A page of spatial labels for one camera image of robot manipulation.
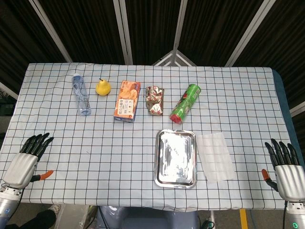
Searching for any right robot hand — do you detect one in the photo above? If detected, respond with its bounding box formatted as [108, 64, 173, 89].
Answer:
[261, 138, 305, 202]

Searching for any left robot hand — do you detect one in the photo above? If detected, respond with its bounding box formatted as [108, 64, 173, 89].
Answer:
[1, 132, 54, 189]

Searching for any white parchment paper sheet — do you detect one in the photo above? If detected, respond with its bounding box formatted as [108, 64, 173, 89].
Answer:
[194, 132, 235, 183]

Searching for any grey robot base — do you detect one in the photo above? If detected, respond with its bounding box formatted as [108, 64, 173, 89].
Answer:
[96, 205, 200, 229]

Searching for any silver metal tray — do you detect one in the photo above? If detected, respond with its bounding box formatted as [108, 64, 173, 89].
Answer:
[153, 129, 198, 189]

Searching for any checkered white tablecloth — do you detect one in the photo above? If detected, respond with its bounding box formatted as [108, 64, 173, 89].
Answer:
[0, 62, 296, 212]

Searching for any clear plastic water bottle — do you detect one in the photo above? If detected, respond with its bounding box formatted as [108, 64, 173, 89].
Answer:
[72, 73, 92, 116]

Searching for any yellow pear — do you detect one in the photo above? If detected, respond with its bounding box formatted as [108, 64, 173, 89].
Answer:
[95, 78, 112, 96]

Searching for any orange biscuit box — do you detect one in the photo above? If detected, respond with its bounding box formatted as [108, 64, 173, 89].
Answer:
[112, 80, 141, 124]

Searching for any green chips can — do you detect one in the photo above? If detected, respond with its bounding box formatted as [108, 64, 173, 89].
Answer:
[169, 83, 202, 125]

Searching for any crumpled snack wrapper pack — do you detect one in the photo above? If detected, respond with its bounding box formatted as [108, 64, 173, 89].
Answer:
[145, 85, 165, 116]

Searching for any white folding screen frame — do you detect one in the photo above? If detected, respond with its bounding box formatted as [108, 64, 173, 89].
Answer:
[152, 49, 197, 67]

